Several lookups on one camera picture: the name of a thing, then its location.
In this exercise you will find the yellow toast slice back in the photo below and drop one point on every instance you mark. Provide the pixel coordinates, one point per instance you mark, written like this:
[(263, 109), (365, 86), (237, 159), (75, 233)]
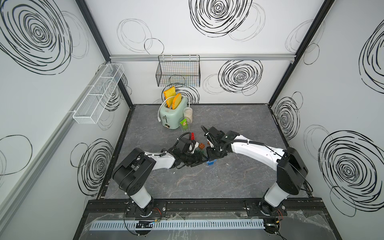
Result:
[(169, 95)]

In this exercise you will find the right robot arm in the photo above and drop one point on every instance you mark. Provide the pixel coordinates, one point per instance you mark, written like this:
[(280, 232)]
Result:
[(288, 164)]

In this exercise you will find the mint green toaster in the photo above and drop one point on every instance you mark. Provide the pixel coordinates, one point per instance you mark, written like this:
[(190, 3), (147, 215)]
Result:
[(170, 118)]

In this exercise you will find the orange toast slice front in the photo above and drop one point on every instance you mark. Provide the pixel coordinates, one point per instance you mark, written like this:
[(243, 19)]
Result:
[(176, 101)]

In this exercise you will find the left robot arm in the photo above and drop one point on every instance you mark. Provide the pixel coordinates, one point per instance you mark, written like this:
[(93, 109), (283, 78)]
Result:
[(132, 173)]

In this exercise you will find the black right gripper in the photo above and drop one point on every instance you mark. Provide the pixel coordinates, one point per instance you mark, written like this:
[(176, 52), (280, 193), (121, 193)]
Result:
[(210, 156)]

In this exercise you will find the jar of beige grains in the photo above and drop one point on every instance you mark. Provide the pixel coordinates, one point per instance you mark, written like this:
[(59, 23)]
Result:
[(188, 114)]

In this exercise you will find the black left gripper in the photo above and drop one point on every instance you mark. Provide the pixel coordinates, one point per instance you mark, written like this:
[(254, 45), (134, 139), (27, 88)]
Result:
[(197, 160)]

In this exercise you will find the white mesh wall shelf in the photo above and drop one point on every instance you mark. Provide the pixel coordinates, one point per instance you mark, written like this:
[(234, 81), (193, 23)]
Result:
[(101, 89)]

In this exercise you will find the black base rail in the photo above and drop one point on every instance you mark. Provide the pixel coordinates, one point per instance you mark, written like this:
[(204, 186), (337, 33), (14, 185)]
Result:
[(162, 207)]

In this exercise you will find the light blue long lego brick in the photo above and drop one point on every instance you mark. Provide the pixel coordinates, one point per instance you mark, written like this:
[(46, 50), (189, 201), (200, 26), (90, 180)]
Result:
[(210, 163)]

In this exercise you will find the black wire basket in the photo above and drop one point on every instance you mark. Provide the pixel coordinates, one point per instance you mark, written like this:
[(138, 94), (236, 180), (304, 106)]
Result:
[(178, 69)]

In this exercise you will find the white slotted cable duct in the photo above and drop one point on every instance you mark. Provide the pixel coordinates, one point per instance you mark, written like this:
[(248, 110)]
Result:
[(220, 224)]

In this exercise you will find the clear glass with green packet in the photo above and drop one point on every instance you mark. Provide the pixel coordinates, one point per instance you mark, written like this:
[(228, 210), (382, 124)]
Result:
[(184, 124)]

